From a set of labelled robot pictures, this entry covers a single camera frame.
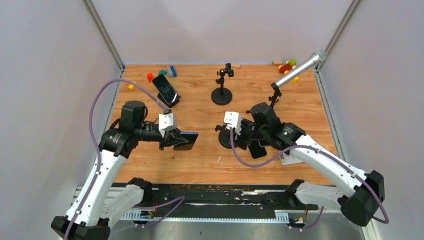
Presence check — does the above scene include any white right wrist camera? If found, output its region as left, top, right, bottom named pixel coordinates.
left=223, top=111, right=243, bottom=135

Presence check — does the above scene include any black phone dark frame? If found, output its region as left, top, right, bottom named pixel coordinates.
left=248, top=141, right=267, bottom=159

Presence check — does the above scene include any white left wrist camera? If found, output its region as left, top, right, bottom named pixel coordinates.
left=158, top=113, right=177, bottom=137

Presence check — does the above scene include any silver aluminium phone stand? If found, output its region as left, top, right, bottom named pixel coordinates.
left=279, top=153, right=303, bottom=166

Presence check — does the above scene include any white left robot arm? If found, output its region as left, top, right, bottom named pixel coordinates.
left=51, top=100, right=193, bottom=240

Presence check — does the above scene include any black phone silver frame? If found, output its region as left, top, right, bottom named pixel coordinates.
left=258, top=140, right=271, bottom=147

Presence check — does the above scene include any red toy car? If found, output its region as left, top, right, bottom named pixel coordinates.
left=278, top=58, right=297, bottom=75

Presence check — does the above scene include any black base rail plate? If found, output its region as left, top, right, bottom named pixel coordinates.
left=136, top=183, right=320, bottom=211

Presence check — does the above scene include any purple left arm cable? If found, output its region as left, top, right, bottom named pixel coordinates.
left=62, top=78, right=186, bottom=240

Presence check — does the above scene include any blue phone black screen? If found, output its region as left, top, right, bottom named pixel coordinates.
left=173, top=131, right=199, bottom=151

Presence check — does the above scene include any white slotted cable duct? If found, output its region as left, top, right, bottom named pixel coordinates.
left=120, top=209, right=290, bottom=223

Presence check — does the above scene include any teal block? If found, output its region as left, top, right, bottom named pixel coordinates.
left=158, top=69, right=168, bottom=76

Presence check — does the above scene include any black mini tripod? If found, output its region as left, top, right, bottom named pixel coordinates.
left=245, top=88, right=283, bottom=115

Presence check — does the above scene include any blue white block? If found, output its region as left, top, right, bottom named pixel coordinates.
left=166, top=65, right=177, bottom=78

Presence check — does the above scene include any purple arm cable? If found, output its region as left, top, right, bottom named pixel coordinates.
left=229, top=127, right=390, bottom=232
left=62, top=78, right=186, bottom=240

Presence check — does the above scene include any beige wooden block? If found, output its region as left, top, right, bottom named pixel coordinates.
left=230, top=63, right=241, bottom=69

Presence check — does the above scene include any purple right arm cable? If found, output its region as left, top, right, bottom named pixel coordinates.
left=229, top=127, right=390, bottom=232

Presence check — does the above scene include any silver microphone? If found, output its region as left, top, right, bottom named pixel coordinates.
left=270, top=50, right=328, bottom=91

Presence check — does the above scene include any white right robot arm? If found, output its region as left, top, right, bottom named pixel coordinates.
left=215, top=102, right=389, bottom=227

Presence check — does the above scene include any teal phone black screen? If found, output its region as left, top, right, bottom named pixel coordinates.
left=152, top=74, right=178, bottom=104

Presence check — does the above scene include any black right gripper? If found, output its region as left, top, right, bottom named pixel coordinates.
left=228, top=119, right=268, bottom=150

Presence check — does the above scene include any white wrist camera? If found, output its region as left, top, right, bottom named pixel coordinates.
left=158, top=113, right=177, bottom=137
left=223, top=111, right=243, bottom=135

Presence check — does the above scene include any red block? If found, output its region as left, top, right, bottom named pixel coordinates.
left=146, top=72, right=155, bottom=83

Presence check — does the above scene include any black round-base clamp stand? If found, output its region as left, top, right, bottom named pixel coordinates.
left=211, top=63, right=234, bottom=106

